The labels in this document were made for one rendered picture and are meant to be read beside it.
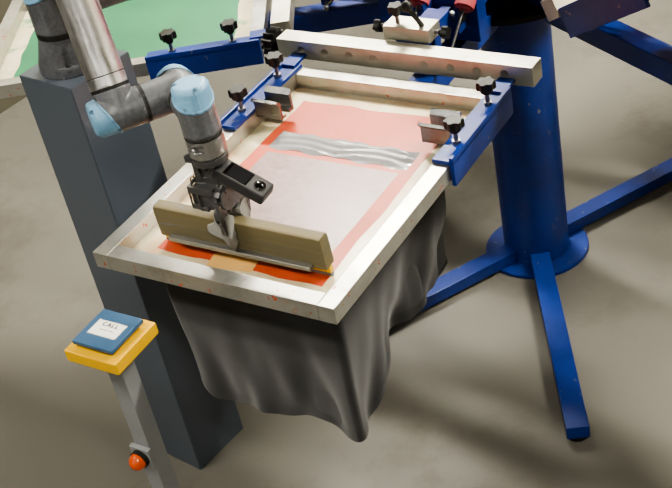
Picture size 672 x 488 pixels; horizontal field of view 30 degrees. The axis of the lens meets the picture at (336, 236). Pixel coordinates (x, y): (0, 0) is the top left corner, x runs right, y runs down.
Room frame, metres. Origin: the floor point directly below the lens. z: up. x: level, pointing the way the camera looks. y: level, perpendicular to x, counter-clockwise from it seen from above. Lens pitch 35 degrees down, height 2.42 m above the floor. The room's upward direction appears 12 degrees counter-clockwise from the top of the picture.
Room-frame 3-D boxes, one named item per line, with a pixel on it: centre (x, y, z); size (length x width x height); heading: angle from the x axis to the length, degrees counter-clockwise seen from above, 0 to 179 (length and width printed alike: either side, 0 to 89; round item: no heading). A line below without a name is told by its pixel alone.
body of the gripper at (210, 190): (2.08, 0.21, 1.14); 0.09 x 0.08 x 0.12; 53
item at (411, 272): (2.11, -0.10, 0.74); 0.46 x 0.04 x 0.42; 143
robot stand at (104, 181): (2.60, 0.50, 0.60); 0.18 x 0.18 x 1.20; 45
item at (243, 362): (2.05, 0.20, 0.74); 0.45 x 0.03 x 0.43; 53
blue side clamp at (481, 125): (2.31, -0.34, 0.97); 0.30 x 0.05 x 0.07; 143
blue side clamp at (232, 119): (2.64, 0.10, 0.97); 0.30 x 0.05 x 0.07; 143
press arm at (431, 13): (2.73, -0.31, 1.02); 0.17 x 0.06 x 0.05; 143
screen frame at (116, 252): (2.28, 0.03, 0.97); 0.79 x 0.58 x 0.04; 143
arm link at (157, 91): (2.17, 0.25, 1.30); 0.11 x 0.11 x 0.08; 16
